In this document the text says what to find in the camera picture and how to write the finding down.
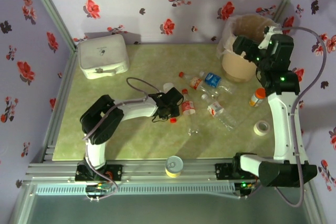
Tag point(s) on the white tape roll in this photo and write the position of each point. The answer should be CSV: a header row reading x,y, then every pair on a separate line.
x,y
266,129

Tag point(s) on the clear bottle red white label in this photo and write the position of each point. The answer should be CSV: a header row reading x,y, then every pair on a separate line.
x,y
215,109

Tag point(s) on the red cap bottle beige label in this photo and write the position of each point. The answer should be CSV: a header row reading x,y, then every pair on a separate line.
x,y
195,82

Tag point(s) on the white bottle red band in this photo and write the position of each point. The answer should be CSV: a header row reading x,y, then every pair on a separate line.
x,y
168,86

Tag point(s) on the beige waste bin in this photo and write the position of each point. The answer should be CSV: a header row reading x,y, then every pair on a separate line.
x,y
236,66

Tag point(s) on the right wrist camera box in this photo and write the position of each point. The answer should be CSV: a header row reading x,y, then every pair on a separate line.
x,y
270,32

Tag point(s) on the Pocari Sweat bottle blue label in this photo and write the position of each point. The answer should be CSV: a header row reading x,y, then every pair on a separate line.
x,y
212,79

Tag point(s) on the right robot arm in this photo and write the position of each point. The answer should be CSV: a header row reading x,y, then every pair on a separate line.
x,y
282,129

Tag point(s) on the orange cap pill bottle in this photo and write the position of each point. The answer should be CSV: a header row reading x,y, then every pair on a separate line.
x,y
258,94

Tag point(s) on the clear plastic bin liner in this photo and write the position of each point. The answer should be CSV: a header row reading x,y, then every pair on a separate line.
x,y
225,43

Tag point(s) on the green circuit board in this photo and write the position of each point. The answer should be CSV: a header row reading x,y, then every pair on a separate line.
x,y
244,186
99,188

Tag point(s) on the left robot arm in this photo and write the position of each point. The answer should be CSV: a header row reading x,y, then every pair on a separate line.
x,y
136,108

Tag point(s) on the white zipped case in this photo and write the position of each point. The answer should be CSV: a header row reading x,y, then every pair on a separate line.
x,y
101,56

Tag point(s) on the yellow tin can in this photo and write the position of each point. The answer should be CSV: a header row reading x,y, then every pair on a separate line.
x,y
173,166

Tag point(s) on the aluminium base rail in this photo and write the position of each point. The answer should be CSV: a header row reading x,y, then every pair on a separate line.
x,y
147,171

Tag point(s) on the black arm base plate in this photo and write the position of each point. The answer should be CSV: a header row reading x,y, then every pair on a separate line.
x,y
223,171
115,171

